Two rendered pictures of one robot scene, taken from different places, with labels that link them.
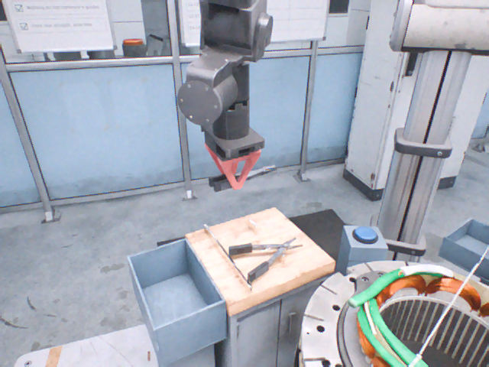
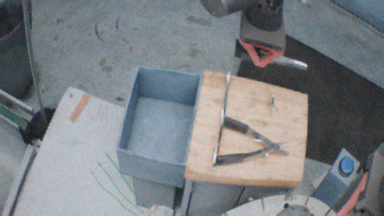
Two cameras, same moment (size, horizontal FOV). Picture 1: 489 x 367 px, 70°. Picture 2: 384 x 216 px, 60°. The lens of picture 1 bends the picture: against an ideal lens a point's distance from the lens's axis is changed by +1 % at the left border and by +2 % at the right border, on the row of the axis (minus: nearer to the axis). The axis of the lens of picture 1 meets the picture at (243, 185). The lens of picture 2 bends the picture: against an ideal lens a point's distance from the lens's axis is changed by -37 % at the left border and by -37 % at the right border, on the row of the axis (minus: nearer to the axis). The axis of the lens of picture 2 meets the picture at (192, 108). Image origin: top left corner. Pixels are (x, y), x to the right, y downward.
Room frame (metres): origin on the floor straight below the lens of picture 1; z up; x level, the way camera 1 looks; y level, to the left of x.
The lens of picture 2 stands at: (0.05, -0.16, 1.69)
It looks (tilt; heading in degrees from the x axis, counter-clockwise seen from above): 54 degrees down; 31
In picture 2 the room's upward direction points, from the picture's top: 8 degrees clockwise
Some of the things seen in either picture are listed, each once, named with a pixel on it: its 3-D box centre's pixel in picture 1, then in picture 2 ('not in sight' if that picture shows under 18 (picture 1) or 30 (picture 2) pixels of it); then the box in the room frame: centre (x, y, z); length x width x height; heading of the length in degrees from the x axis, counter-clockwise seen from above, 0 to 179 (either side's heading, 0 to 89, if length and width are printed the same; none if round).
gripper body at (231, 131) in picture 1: (231, 120); (264, 10); (0.51, 0.02, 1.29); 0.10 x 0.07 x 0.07; 28
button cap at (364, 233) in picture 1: (365, 233); (347, 165); (0.56, -0.24, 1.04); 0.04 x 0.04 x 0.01
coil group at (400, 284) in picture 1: (405, 287); not in sight; (0.33, -0.21, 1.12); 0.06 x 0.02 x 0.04; 109
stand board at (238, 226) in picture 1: (256, 251); (257, 133); (0.49, -0.02, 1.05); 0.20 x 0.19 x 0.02; 118
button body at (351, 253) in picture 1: (354, 282); (326, 193); (0.56, -0.24, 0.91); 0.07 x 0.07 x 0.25; 87
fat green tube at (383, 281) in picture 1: (395, 282); not in sight; (0.31, -0.19, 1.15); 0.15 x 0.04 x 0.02; 109
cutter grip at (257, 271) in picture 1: (257, 271); (230, 158); (0.40, -0.02, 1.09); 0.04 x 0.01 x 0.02; 133
